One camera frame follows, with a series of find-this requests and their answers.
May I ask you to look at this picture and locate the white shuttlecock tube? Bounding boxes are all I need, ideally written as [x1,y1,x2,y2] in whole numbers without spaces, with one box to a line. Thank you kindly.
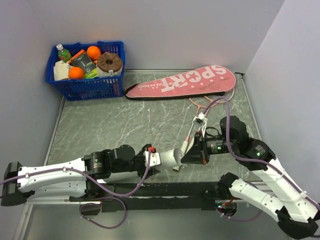
[156,148,184,172]

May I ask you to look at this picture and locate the green drink bottle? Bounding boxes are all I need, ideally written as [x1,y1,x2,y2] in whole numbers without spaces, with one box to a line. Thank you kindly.
[56,44,72,63]

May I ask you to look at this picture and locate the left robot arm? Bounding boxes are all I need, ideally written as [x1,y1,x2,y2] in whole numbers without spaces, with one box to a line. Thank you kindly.
[0,144,162,207]

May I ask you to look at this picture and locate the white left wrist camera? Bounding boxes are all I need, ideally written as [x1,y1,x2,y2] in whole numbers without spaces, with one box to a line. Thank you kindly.
[142,144,161,167]

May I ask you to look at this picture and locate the blue plastic basket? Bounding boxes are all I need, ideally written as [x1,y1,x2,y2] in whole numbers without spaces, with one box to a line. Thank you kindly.
[45,40,126,102]

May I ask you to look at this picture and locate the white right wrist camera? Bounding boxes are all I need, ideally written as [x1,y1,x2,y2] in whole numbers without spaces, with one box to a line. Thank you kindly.
[192,112,208,136]

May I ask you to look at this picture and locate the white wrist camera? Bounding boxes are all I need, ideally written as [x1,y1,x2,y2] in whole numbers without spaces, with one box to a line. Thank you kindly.
[192,112,208,136]
[142,144,161,167]

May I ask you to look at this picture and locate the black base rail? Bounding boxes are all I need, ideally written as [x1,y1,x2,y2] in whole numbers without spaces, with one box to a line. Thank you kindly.
[69,182,232,213]

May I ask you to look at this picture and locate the orange ball upper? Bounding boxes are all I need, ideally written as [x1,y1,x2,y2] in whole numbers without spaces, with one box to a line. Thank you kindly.
[86,46,101,61]

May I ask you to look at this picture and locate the white cloth bag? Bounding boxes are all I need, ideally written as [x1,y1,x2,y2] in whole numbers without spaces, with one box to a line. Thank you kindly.
[53,60,73,81]

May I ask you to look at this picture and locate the orange ball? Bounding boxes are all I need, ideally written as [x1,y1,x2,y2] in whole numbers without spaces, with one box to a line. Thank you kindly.
[86,46,101,61]
[68,66,85,80]

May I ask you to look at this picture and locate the dark green carton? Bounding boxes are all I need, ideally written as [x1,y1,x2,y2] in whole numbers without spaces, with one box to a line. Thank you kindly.
[71,53,98,79]

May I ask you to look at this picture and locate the pink racket bag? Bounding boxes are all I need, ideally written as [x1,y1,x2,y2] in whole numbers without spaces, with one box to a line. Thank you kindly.
[124,65,236,101]

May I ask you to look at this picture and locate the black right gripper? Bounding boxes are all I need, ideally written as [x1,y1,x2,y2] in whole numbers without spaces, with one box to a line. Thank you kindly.
[180,129,235,164]

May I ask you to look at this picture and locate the orange ball lower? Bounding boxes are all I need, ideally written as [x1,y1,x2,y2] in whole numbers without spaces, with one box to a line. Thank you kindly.
[68,66,85,80]

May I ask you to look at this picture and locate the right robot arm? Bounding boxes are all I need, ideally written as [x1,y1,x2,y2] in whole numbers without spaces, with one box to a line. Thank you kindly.
[181,113,320,240]

